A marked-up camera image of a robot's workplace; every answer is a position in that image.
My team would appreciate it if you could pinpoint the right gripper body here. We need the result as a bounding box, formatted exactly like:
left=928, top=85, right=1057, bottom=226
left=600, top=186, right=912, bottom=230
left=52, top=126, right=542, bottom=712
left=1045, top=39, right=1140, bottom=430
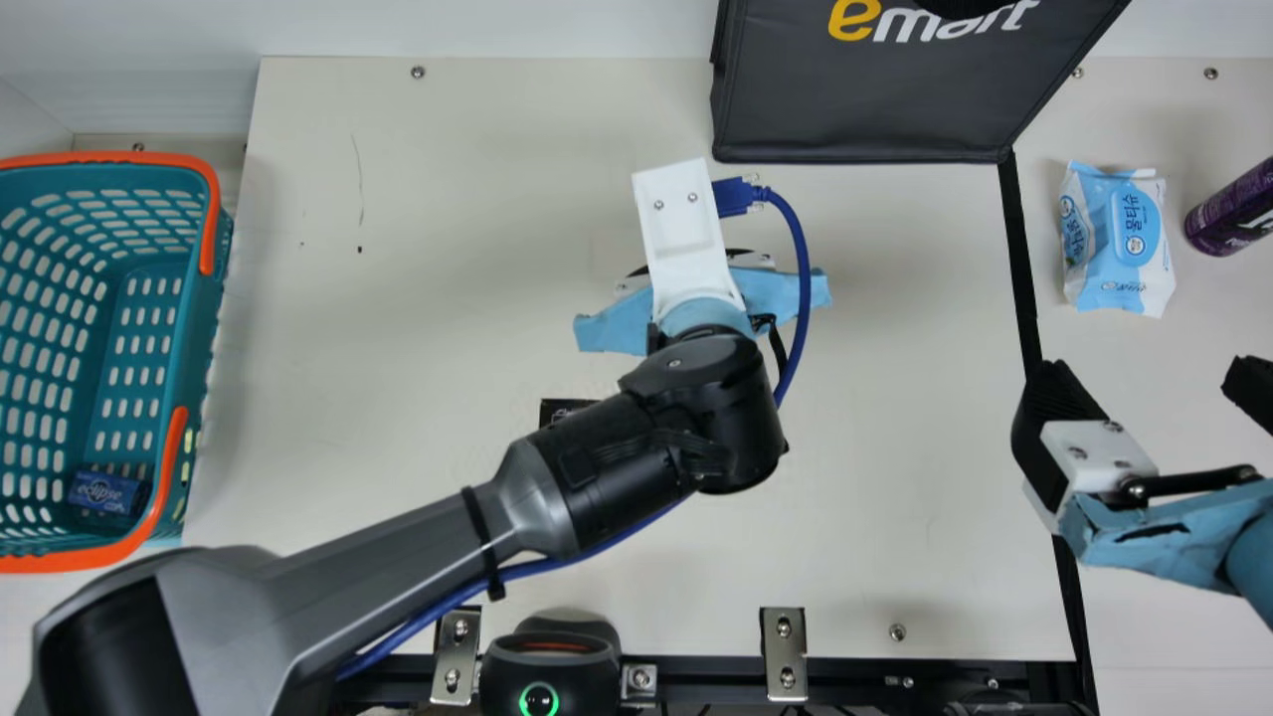
left=1059, top=465, right=1273, bottom=632

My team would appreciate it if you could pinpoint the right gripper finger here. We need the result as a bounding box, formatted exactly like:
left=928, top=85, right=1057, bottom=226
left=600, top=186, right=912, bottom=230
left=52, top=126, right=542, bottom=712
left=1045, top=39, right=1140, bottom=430
left=1011, top=360, right=1160, bottom=533
left=1221, top=355, right=1273, bottom=439

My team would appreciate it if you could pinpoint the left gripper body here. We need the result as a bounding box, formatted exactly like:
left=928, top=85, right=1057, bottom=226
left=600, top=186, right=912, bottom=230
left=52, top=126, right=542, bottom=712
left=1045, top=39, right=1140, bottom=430
left=574, top=267, right=831, bottom=357

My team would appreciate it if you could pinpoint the purple bottle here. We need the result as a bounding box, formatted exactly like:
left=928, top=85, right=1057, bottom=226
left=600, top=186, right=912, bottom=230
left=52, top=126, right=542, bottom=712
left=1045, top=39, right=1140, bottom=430
left=1183, top=156, right=1273, bottom=258

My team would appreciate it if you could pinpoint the teal shopping basket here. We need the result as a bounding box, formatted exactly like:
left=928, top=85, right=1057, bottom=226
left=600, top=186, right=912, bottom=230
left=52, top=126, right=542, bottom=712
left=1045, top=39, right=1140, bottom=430
left=0, top=151, right=235, bottom=575

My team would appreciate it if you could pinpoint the black strip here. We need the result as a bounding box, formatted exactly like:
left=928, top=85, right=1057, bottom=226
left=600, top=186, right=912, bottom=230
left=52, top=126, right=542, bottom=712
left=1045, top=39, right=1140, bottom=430
left=998, top=149, right=1100, bottom=716

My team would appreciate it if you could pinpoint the pale blue wet wipes pack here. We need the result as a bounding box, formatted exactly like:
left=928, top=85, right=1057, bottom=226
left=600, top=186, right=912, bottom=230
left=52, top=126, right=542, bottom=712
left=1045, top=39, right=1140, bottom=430
left=1056, top=161, right=1177, bottom=319

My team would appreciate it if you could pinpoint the black device with green light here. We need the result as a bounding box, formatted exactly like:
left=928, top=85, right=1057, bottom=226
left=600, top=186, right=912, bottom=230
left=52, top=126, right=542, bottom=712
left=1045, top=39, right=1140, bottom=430
left=479, top=612, right=623, bottom=716

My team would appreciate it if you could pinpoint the blue rectangular tin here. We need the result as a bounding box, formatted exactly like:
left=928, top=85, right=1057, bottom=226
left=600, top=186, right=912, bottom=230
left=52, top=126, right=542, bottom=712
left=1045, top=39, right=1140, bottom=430
left=68, top=472, right=152, bottom=516

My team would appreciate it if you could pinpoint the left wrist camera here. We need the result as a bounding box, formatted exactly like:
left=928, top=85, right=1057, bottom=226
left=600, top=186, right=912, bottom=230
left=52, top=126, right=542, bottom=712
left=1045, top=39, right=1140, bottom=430
left=632, top=157, right=747, bottom=321

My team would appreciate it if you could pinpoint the dark grey bag with straps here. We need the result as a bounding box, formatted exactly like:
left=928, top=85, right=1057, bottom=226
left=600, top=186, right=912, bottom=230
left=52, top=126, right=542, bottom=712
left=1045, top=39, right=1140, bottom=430
left=709, top=0, right=1133, bottom=165

